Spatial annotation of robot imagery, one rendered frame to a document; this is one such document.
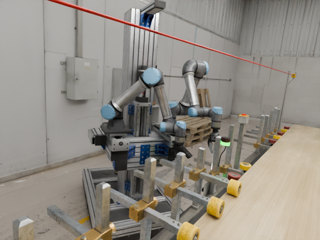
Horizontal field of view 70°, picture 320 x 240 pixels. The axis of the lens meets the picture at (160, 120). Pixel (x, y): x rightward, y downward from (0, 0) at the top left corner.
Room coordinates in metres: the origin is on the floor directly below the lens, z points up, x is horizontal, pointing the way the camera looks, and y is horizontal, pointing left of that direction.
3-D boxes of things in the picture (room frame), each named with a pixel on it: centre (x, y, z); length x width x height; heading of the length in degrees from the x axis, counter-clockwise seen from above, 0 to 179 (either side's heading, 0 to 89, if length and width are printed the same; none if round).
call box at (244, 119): (1.93, -0.71, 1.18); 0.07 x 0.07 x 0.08; 54
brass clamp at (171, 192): (1.09, -0.11, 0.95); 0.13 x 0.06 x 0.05; 144
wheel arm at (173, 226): (0.88, 0.06, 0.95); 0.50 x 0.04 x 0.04; 54
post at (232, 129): (1.72, -0.56, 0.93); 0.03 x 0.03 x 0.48; 54
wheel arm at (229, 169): (1.71, -0.50, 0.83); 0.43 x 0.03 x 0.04; 54
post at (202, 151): (1.31, -0.27, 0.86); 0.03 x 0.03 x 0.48; 54
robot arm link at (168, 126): (1.68, -0.06, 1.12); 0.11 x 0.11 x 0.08; 81
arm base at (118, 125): (1.86, 0.36, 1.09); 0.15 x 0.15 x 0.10
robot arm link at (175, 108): (2.07, -0.09, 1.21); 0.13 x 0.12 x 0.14; 120
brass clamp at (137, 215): (0.89, 0.04, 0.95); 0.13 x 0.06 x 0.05; 144
